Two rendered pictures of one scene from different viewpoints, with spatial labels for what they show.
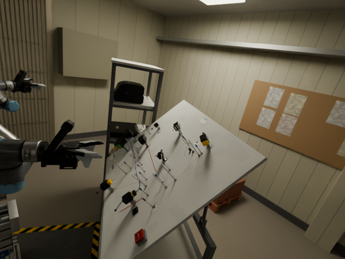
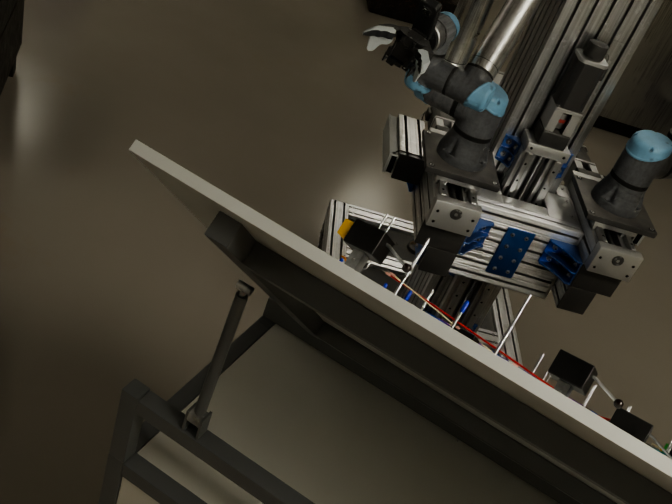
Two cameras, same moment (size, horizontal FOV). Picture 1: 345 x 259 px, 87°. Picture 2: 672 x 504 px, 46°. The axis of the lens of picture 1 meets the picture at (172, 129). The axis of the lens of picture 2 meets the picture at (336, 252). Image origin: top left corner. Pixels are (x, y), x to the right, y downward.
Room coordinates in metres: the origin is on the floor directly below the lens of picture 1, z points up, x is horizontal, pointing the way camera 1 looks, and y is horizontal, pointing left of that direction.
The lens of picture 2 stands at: (1.62, -1.01, 2.19)
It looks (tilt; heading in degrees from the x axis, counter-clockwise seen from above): 36 degrees down; 127
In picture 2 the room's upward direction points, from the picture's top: 21 degrees clockwise
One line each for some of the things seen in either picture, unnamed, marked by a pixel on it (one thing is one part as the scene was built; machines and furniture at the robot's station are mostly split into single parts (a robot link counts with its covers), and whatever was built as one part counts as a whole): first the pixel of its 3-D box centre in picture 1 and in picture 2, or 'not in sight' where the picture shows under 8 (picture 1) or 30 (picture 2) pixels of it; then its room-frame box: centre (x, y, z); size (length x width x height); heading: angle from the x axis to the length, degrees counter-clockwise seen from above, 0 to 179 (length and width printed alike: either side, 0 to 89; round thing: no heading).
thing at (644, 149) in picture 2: not in sight; (644, 157); (0.87, 1.18, 1.33); 0.13 x 0.12 x 0.14; 73
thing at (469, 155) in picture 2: not in sight; (467, 142); (0.53, 0.81, 1.21); 0.15 x 0.15 x 0.10
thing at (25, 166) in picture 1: (12, 173); (429, 70); (0.52, 0.52, 1.46); 0.11 x 0.08 x 0.11; 21
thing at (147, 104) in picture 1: (127, 140); not in sight; (2.06, 0.53, 0.92); 0.61 x 0.50 x 1.85; 21
